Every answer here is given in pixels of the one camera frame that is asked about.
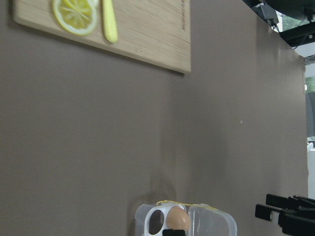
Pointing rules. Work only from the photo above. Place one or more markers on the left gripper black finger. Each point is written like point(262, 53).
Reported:
point(173, 232)

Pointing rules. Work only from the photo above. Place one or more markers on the clear plastic egg box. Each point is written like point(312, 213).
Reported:
point(205, 220)

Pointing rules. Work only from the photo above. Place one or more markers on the brown egg in box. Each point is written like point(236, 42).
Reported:
point(178, 219)

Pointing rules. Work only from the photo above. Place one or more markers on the wooden cutting board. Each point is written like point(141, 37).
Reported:
point(152, 31)

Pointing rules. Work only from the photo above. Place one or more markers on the yellow plastic knife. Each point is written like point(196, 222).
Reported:
point(109, 21)

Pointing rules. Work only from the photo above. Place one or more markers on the lemon slice near handle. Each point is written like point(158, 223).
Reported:
point(78, 17)

